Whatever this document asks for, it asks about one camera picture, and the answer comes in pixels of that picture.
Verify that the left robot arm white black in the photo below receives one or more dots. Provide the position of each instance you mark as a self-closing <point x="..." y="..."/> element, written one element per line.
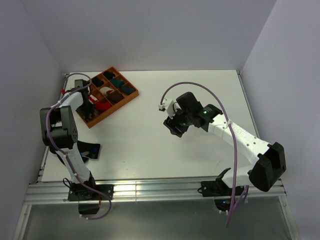
<point x="59" y="133"/>

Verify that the beige argyle sock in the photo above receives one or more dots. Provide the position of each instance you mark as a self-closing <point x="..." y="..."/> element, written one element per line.
<point x="91" y="116"/>

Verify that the black blue patterned sock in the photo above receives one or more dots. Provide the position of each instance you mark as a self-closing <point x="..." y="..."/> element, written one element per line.
<point x="88" y="151"/>

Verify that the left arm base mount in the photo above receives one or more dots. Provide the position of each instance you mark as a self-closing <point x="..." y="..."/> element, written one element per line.
<point x="89" y="201"/>

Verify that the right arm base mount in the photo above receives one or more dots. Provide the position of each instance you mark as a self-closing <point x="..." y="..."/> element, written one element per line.
<point x="217" y="188"/>

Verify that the dark green rolled sock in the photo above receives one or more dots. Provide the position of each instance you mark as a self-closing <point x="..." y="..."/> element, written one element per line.
<point x="127" y="89"/>

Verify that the black rolled sock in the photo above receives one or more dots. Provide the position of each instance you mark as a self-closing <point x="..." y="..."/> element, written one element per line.
<point x="97" y="82"/>
<point x="109" y="75"/>

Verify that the brown rolled sock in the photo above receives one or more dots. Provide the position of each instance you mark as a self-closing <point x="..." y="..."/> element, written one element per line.
<point x="115" y="97"/>

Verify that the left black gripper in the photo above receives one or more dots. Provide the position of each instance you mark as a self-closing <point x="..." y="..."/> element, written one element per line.
<point x="90" y="108"/>

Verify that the teal rolled sock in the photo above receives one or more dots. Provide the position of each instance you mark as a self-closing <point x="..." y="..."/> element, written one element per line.
<point x="117" y="83"/>

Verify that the black rolled sock far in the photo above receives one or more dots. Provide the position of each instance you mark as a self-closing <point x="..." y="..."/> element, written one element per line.
<point x="109" y="75"/>

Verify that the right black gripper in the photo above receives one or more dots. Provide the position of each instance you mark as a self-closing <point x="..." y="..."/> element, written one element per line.
<point x="171" y="124"/>

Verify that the aluminium rail frame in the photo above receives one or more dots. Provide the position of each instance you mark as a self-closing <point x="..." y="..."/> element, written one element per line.
<point x="156" y="175"/>

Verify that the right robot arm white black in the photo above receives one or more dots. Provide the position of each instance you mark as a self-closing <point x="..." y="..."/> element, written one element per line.
<point x="267" y="161"/>

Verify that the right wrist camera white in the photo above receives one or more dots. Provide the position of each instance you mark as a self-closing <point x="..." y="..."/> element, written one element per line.
<point x="168" y="106"/>

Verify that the red white striped sock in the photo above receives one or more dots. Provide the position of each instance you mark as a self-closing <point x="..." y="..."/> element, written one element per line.
<point x="92" y="99"/>

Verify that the black rolled sock middle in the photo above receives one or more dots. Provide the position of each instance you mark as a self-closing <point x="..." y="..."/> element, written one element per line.
<point x="97" y="82"/>

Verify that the orange divided sock tray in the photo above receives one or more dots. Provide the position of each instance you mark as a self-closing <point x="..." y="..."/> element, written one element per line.
<point x="95" y="91"/>

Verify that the white red rolled sock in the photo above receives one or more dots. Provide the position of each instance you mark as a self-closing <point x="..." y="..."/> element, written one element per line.
<point x="106" y="90"/>

